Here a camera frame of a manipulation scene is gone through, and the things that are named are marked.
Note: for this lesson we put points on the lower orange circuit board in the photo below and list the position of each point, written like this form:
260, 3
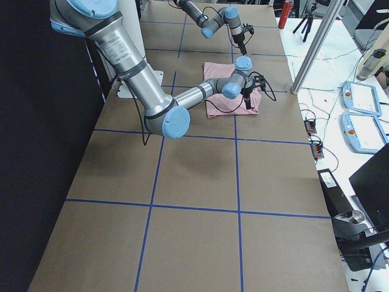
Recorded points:
317, 150

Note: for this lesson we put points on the black box with label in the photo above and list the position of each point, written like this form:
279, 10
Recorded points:
336, 201

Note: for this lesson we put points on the red cylinder bottle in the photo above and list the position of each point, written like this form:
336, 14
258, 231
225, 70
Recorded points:
287, 6

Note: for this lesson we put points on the upper orange circuit board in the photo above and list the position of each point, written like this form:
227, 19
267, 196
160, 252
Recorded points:
310, 126

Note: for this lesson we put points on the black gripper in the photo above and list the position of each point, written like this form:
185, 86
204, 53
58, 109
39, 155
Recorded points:
239, 38
247, 92

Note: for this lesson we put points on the black monitor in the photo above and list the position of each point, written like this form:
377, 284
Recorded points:
370, 184

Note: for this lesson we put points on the upper blue teach pendant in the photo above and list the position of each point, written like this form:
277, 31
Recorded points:
361, 98

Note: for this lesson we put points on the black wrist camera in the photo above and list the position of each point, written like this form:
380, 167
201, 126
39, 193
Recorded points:
248, 28
259, 82

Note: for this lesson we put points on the clear water bottle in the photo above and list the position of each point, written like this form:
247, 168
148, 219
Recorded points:
370, 64

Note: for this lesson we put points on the orange circuit board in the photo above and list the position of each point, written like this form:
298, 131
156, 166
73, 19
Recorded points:
317, 150
310, 126

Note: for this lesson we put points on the silver metal cup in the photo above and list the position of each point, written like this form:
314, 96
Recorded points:
357, 216

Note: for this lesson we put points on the black camera tripod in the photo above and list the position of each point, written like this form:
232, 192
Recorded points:
305, 21

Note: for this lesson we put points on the aluminium frame post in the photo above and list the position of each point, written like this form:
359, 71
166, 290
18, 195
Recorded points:
332, 13

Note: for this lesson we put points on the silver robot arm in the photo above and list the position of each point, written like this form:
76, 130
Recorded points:
225, 16
165, 115

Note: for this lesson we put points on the lower blue teach pendant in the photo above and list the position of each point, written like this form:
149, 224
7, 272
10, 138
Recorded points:
363, 132

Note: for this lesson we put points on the blue teach pendant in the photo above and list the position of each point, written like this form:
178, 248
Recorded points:
361, 98
363, 132

